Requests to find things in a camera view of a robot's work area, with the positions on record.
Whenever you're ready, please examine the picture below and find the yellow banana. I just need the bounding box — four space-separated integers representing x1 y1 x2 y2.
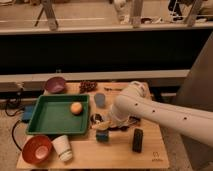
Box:
92 121 110 130

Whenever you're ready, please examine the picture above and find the green sponge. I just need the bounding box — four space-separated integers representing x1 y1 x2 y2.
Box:
96 130 109 142

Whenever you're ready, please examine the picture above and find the bunch of dark grapes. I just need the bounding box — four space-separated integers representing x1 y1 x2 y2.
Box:
79 81 97 93

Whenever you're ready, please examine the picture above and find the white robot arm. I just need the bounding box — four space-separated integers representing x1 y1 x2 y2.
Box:
109 81 213 147

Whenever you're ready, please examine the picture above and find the metal fork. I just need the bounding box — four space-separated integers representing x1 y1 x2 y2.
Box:
104 87 122 91

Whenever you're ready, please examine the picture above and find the white paper cup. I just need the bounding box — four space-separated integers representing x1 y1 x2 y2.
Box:
52 135 73 162

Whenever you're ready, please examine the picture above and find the purple bowl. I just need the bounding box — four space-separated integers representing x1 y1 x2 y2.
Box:
44 77 66 94

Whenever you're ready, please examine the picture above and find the blue box on floor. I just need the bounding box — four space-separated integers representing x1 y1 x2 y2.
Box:
22 105 34 123

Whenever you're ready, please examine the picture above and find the blue plastic cup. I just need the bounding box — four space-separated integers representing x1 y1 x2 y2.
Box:
94 93 105 108

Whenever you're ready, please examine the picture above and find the green plastic tray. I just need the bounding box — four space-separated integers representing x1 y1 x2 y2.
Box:
27 94 89 135

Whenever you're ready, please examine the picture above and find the black cable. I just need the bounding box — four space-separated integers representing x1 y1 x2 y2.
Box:
4 87 25 118

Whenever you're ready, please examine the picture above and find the red bowl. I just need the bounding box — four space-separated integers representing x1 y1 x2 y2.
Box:
22 135 52 165

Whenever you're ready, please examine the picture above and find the orange fruit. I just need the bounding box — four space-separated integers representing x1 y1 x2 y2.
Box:
70 102 83 115

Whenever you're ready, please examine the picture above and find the black remote control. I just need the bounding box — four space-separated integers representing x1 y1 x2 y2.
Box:
132 129 143 153

